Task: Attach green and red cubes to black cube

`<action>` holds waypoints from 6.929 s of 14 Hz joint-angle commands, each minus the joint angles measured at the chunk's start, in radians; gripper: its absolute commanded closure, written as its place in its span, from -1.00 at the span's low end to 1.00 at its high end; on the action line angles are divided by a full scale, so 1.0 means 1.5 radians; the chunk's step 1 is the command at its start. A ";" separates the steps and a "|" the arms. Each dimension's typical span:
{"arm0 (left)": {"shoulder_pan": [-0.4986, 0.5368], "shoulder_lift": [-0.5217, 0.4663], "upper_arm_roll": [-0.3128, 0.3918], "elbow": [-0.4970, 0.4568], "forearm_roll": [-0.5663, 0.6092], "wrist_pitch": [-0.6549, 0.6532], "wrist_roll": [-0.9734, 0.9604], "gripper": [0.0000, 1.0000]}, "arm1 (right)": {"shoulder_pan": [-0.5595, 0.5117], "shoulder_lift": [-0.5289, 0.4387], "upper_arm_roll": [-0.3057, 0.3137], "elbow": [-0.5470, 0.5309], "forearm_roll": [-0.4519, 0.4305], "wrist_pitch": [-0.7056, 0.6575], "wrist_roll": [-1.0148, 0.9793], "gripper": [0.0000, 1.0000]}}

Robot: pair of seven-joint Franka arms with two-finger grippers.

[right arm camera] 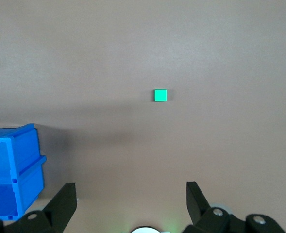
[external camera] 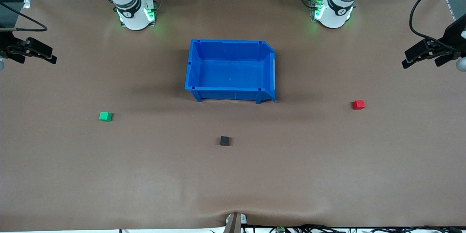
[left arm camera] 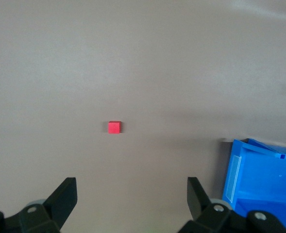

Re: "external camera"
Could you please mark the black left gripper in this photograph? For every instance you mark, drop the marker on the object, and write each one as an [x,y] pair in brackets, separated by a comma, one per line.
[453,39]

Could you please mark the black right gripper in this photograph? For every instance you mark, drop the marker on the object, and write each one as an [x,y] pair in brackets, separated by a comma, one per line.
[6,42]

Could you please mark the small red cube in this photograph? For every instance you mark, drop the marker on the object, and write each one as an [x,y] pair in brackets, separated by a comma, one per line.
[358,105]

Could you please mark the small green cube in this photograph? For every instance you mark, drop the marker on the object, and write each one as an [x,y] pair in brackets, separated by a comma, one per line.
[105,117]

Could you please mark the small black cube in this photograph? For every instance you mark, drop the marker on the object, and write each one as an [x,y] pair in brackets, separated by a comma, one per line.
[225,141]

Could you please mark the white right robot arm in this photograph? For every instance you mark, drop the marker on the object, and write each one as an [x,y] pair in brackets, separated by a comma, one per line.
[131,11]

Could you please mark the blue plastic storage bin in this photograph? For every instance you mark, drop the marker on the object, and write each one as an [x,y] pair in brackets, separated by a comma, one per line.
[229,72]

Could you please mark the aluminium corner bracket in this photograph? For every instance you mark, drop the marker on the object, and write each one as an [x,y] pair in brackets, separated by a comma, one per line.
[26,3]

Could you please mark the brown camera mount post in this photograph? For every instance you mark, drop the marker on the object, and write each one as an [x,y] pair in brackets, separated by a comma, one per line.
[235,224]

